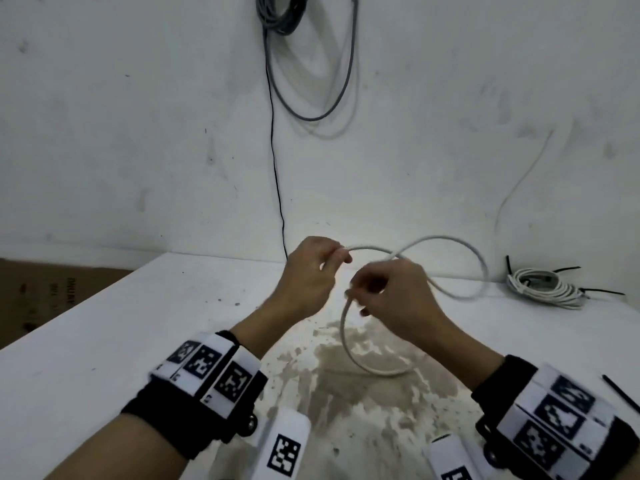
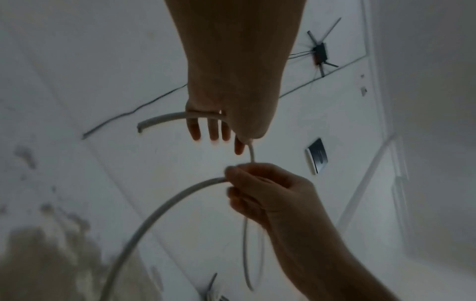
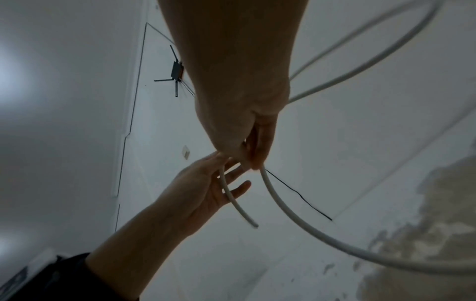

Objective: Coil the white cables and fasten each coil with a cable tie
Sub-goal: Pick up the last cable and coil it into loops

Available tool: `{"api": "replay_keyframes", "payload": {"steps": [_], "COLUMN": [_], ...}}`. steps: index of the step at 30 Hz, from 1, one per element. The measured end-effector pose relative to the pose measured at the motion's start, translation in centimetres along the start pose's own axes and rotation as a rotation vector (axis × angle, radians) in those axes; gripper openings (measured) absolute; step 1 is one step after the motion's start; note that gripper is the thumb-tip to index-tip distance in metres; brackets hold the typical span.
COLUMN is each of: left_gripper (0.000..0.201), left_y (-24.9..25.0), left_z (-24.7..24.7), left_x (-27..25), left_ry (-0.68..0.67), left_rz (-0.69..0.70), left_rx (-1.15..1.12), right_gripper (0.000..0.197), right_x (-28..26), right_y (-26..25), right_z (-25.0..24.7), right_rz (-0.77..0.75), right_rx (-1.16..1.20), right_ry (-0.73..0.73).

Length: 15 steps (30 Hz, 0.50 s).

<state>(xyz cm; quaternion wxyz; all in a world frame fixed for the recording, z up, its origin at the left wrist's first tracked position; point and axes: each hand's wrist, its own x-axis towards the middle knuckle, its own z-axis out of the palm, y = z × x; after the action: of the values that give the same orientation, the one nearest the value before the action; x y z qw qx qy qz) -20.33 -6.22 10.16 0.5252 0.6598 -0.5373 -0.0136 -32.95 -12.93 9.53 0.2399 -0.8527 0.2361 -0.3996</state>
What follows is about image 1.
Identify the person's left forearm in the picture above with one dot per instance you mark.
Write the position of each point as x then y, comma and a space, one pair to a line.
260, 329

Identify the brown cardboard box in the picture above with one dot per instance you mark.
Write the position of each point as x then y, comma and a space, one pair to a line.
45, 299

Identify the person's right forearm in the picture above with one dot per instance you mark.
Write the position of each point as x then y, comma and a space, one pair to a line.
460, 354

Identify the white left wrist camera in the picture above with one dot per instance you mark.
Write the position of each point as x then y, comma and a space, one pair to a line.
285, 444

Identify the person's left hand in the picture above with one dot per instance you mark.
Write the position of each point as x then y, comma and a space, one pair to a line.
305, 279

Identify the person's right hand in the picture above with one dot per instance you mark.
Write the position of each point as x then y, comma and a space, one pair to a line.
400, 299

